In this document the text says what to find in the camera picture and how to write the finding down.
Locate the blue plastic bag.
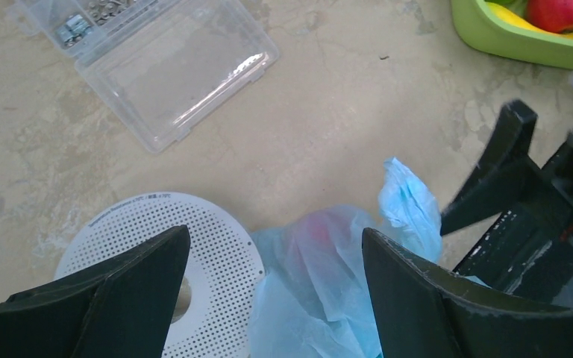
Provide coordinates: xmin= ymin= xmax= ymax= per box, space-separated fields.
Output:
xmin=248 ymin=157 xmax=443 ymax=357

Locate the yellow banana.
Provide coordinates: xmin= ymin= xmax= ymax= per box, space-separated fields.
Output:
xmin=487 ymin=1 xmax=573 ymax=40

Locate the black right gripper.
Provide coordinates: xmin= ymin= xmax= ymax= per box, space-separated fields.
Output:
xmin=440 ymin=99 xmax=573 ymax=309

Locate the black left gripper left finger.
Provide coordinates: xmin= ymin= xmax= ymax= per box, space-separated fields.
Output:
xmin=0 ymin=225 xmax=190 ymax=357

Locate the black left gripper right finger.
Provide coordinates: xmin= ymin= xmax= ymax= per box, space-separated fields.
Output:
xmin=362 ymin=228 xmax=573 ymax=357

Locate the clear plastic screw box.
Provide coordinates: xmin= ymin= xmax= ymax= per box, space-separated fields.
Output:
xmin=7 ymin=0 xmax=280 ymax=153

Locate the green plastic bowl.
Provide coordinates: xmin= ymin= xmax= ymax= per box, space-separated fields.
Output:
xmin=451 ymin=0 xmax=573 ymax=69

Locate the red apple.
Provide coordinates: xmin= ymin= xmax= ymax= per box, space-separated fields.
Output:
xmin=525 ymin=0 xmax=573 ymax=34

